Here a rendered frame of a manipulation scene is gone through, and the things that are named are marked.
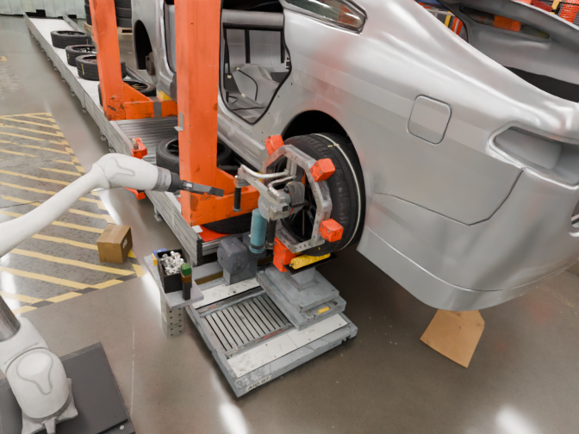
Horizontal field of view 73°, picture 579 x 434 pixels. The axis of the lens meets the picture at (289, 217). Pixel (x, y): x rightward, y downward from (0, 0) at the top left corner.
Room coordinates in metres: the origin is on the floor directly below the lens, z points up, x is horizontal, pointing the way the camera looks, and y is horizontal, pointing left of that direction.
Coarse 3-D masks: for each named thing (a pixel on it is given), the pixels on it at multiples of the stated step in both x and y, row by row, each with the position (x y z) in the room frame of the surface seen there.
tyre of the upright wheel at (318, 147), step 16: (288, 144) 1.97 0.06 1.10; (304, 144) 1.86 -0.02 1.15; (320, 144) 1.82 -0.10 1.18; (352, 144) 1.91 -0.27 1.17; (336, 160) 1.75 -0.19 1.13; (352, 160) 1.79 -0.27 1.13; (336, 176) 1.67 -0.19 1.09; (352, 176) 1.72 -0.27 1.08; (336, 192) 1.64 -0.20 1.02; (352, 192) 1.67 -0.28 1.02; (336, 208) 1.62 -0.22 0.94; (352, 208) 1.64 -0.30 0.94; (352, 224) 1.63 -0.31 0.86; (336, 240) 1.60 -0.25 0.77; (352, 240) 1.69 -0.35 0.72; (320, 256) 1.68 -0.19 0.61
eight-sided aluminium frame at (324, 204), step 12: (276, 156) 1.90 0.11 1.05; (288, 156) 1.82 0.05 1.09; (300, 156) 1.77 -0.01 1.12; (264, 168) 1.98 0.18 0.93; (264, 180) 1.97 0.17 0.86; (312, 180) 1.66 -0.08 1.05; (324, 192) 1.64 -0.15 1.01; (324, 204) 1.59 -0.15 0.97; (324, 216) 1.62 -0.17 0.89; (276, 228) 1.86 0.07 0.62; (288, 240) 1.76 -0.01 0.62; (312, 240) 1.59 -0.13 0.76; (324, 240) 1.61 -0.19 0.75
